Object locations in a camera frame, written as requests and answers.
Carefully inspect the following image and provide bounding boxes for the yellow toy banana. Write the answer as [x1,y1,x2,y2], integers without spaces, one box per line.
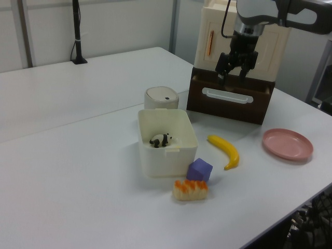
[206,134,240,171]

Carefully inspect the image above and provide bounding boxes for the copper cabinet door handle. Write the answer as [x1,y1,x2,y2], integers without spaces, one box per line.
[205,30,215,56]

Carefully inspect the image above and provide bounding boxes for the purple cube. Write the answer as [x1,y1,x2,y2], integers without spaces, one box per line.
[186,157,214,183]

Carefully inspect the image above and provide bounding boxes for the small cream lidded bin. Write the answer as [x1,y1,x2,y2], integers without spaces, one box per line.
[144,86,179,110]

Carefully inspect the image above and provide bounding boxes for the black clamp stand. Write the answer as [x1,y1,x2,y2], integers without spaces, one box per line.
[70,0,88,65]

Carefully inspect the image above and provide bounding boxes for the cream open plastic box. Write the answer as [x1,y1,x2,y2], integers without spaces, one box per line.
[137,108,199,179]

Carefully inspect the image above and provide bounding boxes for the orange white shrimp sushi toy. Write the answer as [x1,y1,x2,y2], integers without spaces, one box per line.
[172,179,209,202]

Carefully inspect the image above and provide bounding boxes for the brown drawer with white handle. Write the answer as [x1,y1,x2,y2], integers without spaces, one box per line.
[186,65,276,126]

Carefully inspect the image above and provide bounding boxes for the grey metal rack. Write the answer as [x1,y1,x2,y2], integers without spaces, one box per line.
[305,38,332,116]

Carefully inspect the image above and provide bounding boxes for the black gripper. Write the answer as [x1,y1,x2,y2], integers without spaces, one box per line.
[215,30,261,88]

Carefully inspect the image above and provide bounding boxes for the cream plastic cabinet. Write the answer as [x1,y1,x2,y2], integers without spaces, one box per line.
[193,0,293,84]

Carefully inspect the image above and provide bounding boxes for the pink plate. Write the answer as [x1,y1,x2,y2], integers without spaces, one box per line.
[262,128,314,162]

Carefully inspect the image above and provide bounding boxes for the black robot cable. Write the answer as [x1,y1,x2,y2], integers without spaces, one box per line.
[220,0,234,39]

